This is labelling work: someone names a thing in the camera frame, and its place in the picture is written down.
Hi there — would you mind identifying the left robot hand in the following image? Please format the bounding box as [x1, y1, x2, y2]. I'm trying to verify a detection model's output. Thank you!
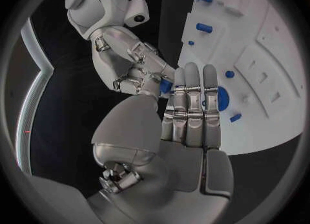
[87, 62, 235, 224]

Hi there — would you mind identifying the blue short cylinder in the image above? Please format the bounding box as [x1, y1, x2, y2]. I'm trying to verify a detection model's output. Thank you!
[195, 22, 214, 34]

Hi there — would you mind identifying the white task board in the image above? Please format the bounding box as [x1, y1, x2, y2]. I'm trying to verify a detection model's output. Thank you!
[178, 0, 308, 156]

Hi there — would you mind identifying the blue gear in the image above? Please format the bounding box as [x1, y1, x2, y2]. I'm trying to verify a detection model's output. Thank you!
[217, 86, 230, 112]

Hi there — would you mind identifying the blue plug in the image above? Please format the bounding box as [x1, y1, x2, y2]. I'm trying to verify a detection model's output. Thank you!
[159, 79, 175, 94]

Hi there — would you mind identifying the small blue block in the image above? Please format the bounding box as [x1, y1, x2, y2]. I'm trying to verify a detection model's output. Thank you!
[228, 113, 243, 123]

